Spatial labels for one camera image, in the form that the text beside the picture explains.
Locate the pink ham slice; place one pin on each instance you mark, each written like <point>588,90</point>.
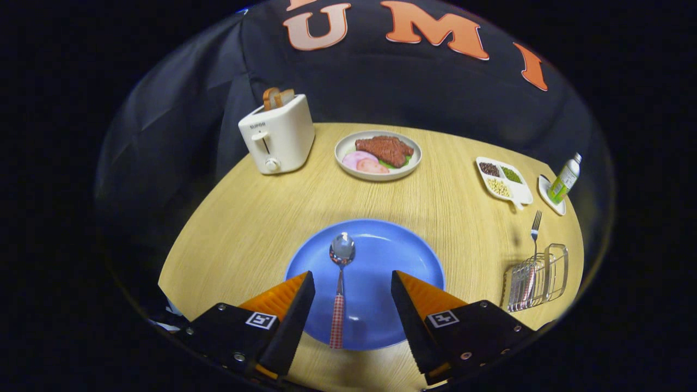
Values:
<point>373,167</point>
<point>354,159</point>

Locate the white coaster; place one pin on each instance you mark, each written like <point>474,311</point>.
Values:
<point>544,190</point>

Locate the pile of green beans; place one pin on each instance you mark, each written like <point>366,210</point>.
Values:
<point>511,174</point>

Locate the green lettuce leaf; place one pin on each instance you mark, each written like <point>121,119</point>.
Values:
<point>387,164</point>

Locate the white oval food plate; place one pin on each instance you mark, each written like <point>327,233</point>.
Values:
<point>348,144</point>

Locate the silver bottle green label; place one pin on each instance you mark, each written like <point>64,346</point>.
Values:
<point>563,179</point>

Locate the toasted bread slice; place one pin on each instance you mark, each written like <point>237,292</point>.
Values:
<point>268,98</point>
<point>286,98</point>

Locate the pile of dark beans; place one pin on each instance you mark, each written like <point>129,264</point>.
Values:
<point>489,169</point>

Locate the pile of yellow beans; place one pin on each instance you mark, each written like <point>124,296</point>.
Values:
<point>498,187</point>

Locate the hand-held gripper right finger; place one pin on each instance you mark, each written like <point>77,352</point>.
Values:
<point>416,326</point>

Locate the white divided tray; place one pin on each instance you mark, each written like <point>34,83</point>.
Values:
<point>523,191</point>

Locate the white toaster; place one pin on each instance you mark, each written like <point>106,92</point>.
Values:
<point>283,136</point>

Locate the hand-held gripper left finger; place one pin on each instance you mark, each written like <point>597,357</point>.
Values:
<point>283,332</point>

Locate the blue plate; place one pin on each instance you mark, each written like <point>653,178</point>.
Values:
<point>381,256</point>

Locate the brown meat piece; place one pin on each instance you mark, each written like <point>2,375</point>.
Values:
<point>384,148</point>

